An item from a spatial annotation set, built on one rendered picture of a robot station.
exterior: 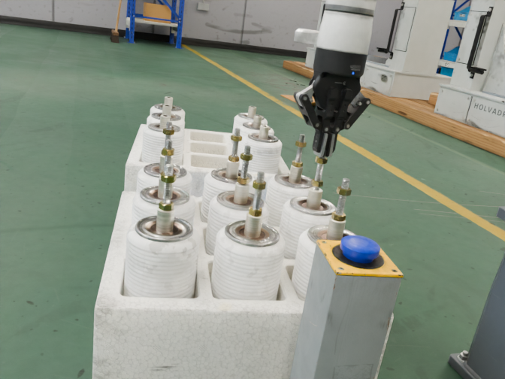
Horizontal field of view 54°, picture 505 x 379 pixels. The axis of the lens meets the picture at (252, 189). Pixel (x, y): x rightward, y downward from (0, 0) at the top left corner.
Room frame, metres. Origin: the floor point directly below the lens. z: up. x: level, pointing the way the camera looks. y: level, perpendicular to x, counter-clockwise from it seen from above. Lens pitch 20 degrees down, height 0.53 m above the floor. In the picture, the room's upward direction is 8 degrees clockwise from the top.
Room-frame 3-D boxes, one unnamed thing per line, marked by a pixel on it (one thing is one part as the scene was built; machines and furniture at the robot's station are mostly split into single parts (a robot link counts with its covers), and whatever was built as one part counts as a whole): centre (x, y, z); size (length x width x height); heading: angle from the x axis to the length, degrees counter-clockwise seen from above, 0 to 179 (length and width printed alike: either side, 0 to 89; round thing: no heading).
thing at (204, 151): (1.26, 0.13, 0.09); 0.39 x 0.39 x 0.18; 10
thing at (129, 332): (0.73, 0.02, 0.09); 0.39 x 0.39 x 0.18; 12
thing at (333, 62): (0.75, -0.10, 0.46); 0.08 x 0.08 x 0.09
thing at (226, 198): (0.73, 0.02, 0.25); 0.08 x 0.08 x 0.01
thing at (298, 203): (0.75, -0.10, 0.25); 0.08 x 0.08 x 0.01
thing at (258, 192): (0.61, -0.01, 0.30); 0.01 x 0.01 x 0.08
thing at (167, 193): (0.59, 0.11, 0.30); 0.01 x 0.01 x 0.08
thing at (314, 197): (0.75, -0.10, 0.26); 0.02 x 0.02 x 0.03
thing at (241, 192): (0.73, 0.02, 0.26); 0.02 x 0.02 x 0.03
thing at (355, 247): (0.46, -0.12, 0.32); 0.04 x 0.04 x 0.02
